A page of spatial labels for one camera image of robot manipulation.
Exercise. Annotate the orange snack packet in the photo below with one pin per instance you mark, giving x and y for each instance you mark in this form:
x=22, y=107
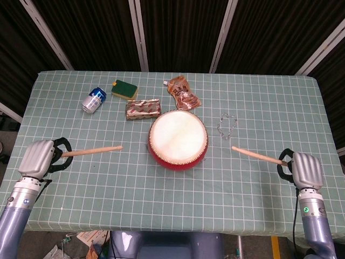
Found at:
x=93, y=252

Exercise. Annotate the silver foil packet red print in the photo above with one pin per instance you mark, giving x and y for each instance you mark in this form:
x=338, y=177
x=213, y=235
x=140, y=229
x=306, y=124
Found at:
x=143, y=109

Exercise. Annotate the white printed paper sheet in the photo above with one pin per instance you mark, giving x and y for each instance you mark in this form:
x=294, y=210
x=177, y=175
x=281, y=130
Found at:
x=90, y=237

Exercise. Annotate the wooden drumstick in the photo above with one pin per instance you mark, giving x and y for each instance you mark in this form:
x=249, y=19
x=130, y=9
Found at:
x=256, y=155
x=94, y=151

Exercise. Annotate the crumpled clear plastic bag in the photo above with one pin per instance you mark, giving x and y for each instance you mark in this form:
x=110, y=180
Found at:
x=54, y=252

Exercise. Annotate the brown sauce pouch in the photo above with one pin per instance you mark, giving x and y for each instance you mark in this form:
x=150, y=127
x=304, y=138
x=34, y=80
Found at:
x=183, y=94

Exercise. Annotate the white partition frame post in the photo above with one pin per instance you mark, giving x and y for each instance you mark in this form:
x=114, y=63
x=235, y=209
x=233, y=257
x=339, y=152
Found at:
x=140, y=40
x=223, y=40
x=323, y=46
x=51, y=40
x=10, y=112

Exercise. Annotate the green and yellow sponge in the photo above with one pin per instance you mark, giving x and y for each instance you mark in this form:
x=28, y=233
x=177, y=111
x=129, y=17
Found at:
x=125, y=87

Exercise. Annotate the green checked tablecloth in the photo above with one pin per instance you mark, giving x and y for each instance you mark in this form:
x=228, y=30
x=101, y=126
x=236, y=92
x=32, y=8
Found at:
x=172, y=194

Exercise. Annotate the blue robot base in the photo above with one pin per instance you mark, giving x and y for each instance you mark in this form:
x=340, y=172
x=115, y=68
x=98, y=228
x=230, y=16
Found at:
x=161, y=245

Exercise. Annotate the white table leg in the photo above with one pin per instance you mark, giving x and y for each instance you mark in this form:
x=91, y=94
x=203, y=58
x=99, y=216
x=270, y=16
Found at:
x=240, y=248

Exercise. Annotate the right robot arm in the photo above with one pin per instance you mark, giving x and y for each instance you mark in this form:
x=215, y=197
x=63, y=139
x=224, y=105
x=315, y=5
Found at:
x=315, y=229

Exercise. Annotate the red drum with white skin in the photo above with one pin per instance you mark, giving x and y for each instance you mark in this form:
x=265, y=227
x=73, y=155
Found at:
x=178, y=135

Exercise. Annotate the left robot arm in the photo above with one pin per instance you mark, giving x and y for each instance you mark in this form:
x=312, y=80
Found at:
x=16, y=205

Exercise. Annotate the blue and silver drink can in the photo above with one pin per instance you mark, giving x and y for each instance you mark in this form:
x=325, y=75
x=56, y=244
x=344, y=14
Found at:
x=94, y=101

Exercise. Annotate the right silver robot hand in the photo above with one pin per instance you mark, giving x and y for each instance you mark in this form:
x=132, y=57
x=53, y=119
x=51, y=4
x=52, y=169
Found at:
x=307, y=170

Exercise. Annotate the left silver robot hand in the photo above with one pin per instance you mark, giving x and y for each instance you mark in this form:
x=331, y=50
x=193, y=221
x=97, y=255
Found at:
x=35, y=157

